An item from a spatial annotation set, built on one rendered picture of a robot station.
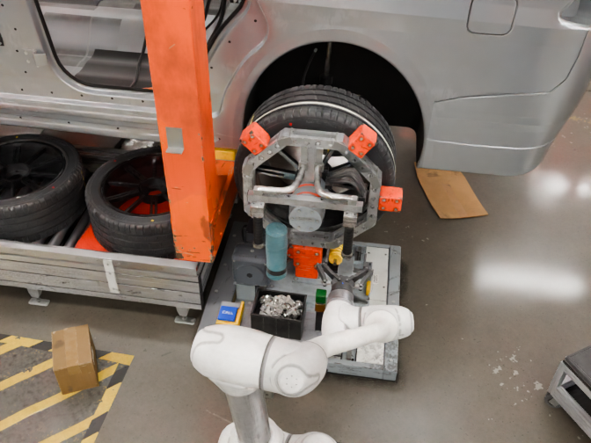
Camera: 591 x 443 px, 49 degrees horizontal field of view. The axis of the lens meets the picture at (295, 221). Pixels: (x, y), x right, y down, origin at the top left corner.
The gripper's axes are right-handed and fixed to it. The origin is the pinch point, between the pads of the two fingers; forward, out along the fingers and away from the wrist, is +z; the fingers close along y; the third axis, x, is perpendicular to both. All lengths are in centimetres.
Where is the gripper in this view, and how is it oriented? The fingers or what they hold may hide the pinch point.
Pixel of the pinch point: (346, 256)
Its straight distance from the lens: 233.5
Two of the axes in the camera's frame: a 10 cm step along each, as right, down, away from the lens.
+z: 1.4, -6.3, 7.6
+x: 0.2, -7.7, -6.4
